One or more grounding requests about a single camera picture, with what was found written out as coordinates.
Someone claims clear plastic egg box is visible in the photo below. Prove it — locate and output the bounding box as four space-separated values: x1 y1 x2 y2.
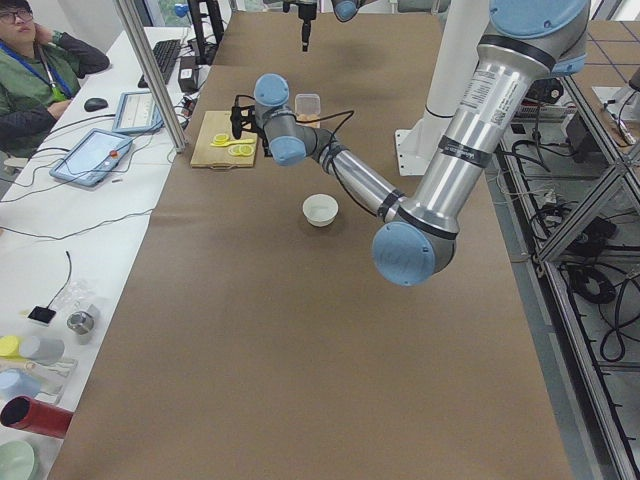
294 93 321 127

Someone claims lemon slice stack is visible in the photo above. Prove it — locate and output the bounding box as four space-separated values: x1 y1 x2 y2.
227 144 255 157

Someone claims lemon slice single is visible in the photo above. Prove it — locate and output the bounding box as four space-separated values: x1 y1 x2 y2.
211 133 230 146

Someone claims yellow plastic knife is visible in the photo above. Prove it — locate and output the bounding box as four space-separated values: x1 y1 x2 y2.
210 139 255 148

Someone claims black keyboard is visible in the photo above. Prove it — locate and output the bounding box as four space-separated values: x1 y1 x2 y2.
152 39 181 84

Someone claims far teach pendant tablet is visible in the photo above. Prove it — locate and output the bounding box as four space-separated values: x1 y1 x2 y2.
112 90 163 134

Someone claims teach pendant tablet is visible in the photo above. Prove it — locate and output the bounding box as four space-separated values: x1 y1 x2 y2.
49 128 133 187
112 90 163 134

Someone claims white bowl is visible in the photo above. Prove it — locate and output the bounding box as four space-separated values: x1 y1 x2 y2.
302 194 339 227

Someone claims near teach pendant tablet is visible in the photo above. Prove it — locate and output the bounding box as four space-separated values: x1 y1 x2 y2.
49 128 133 187

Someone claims black computer mouse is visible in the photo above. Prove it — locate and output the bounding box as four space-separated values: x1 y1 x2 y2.
84 97 109 113

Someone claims seated person green jacket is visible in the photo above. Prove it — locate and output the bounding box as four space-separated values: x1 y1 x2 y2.
1 1 110 158

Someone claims steel cup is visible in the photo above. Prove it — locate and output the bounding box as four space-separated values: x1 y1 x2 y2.
66 304 100 345

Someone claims small black square pad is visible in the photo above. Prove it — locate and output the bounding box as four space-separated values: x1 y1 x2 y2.
27 306 56 325

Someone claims grey cup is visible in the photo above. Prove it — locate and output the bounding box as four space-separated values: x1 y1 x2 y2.
19 336 65 365

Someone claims yellow cup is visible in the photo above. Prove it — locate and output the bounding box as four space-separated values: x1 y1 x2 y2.
0 335 22 358

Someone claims light blue cup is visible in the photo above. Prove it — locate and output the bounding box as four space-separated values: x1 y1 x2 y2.
0 369 41 400

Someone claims red thermos bottle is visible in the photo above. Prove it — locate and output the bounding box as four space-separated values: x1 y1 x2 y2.
1 396 74 439

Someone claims green bowl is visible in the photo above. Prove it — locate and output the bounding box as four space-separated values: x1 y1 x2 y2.
1 440 36 480

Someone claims aluminium frame post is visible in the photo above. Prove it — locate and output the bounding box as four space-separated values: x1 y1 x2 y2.
114 0 186 153

